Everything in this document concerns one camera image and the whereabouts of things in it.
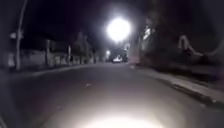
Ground leaning pole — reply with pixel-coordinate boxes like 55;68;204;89
13;0;30;71

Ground street lamp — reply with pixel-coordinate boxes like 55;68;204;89
107;17;132;42

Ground pale kerb strip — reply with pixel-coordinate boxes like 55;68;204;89
136;65;224;105

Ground dark trees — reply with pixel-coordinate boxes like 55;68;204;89
128;0;224;73

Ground dark asphalt road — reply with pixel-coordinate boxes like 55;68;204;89
9;61;224;128

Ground pale wall with fence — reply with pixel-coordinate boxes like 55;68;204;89
6;39;101;70

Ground vehicle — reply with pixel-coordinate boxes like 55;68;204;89
111;55;124;64

